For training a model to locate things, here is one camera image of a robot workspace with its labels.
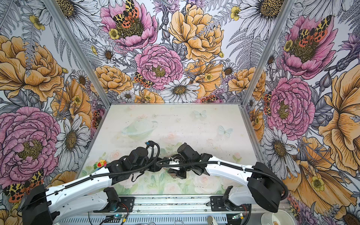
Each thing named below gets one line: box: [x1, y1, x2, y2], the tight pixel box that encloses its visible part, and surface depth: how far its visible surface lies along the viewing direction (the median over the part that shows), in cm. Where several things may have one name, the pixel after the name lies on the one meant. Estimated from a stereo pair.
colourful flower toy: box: [93, 159, 108, 171], surface depth 89 cm
